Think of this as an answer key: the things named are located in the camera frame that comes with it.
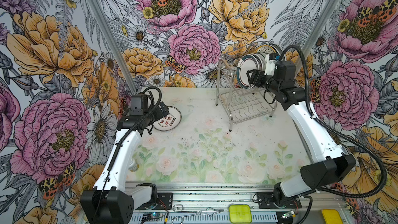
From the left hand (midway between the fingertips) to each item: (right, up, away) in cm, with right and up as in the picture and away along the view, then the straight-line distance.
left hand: (161, 116), depth 78 cm
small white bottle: (-14, -25, +1) cm, 29 cm away
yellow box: (+78, -44, -8) cm, 90 cm away
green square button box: (+37, -43, -8) cm, 57 cm away
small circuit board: (-3, -45, -7) cm, 45 cm away
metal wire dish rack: (+46, +5, +27) cm, 54 cm away
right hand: (+44, +19, -4) cm, 48 cm away
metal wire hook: (+10, -43, -5) cm, 44 cm away
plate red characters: (-1, -5, +24) cm, 24 cm away
